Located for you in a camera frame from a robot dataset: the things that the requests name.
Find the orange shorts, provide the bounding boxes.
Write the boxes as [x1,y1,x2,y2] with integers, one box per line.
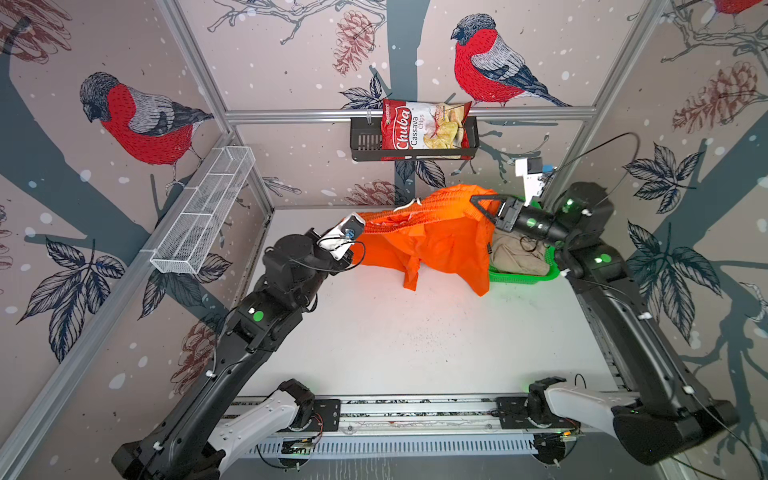
[352,185,497,297]

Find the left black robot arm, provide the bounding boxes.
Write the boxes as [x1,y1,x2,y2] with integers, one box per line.
[112,226,362,479]

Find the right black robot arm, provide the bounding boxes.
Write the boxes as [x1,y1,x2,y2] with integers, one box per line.
[471,182,739,465]

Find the beige shorts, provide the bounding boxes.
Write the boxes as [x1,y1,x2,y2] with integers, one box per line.
[490,229,550,277]

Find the green plastic basket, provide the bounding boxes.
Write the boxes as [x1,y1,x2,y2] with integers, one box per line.
[488,202,559,285]

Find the red cassava chips bag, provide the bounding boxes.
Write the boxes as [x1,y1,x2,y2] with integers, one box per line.
[381,100,471,151]

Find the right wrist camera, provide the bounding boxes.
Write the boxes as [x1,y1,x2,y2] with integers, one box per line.
[514,157,555,206]

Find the black wall basket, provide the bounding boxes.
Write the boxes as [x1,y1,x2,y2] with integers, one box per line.
[350,117,480,162]

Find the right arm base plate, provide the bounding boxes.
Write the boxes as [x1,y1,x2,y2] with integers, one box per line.
[492,395,581,430]

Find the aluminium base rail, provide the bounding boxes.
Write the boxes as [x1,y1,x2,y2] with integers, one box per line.
[170,392,667,436]

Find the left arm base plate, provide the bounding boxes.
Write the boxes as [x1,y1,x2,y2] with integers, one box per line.
[288,399,341,434]

